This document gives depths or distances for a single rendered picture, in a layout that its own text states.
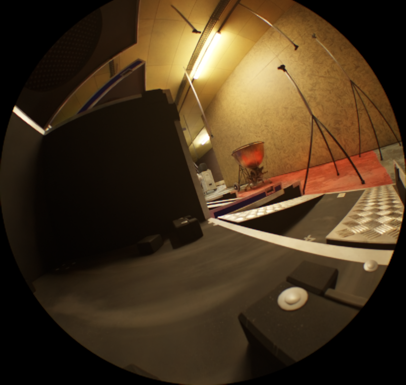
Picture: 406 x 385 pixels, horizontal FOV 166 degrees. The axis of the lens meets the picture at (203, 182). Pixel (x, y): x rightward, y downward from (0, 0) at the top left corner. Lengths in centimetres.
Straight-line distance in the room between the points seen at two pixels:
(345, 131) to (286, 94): 143
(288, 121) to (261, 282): 318
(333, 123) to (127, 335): 305
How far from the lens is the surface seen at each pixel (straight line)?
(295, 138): 322
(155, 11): 302
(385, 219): 38
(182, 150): 70
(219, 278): 26
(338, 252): 26
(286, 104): 332
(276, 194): 96
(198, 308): 22
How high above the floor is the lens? 33
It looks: 2 degrees up
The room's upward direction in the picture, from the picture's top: 18 degrees counter-clockwise
